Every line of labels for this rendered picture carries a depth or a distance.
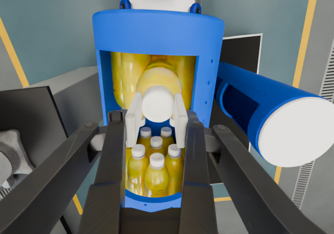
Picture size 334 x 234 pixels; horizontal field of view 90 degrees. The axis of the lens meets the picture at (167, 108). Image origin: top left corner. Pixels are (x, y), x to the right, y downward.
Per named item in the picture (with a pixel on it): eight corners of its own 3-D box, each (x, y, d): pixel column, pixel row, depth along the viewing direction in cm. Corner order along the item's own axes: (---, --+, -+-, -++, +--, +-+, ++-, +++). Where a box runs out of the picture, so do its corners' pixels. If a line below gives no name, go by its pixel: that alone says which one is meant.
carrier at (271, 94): (223, 54, 132) (195, 77, 138) (322, 77, 51) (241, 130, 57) (241, 81, 141) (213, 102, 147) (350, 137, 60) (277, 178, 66)
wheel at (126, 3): (124, 18, 47) (130, 19, 49) (126, 0, 45) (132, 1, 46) (118, 13, 50) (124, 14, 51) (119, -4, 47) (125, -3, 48)
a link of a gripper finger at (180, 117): (179, 117, 13) (188, 117, 13) (174, 92, 20) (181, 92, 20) (176, 148, 15) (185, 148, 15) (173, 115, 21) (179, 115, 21)
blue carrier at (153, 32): (125, 219, 83) (112, 302, 57) (110, 22, 50) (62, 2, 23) (181, 216, 86) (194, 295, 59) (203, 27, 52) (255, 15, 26)
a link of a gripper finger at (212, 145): (190, 136, 12) (230, 137, 12) (183, 110, 17) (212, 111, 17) (188, 153, 13) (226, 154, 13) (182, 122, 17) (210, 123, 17)
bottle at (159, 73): (137, 72, 38) (118, 99, 21) (161, 51, 36) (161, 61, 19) (158, 95, 40) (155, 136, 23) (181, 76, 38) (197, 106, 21)
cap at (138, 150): (142, 148, 52) (142, 143, 51) (146, 155, 48) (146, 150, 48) (130, 151, 50) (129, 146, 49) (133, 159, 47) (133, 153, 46)
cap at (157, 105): (136, 100, 21) (133, 105, 19) (160, 80, 20) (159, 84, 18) (156, 121, 22) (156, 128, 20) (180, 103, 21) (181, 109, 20)
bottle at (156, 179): (142, 203, 54) (141, 156, 47) (163, 198, 56) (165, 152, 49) (146, 224, 48) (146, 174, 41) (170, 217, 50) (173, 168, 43)
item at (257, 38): (197, 176, 199) (200, 186, 185) (191, 40, 141) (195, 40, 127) (240, 171, 198) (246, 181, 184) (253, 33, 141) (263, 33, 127)
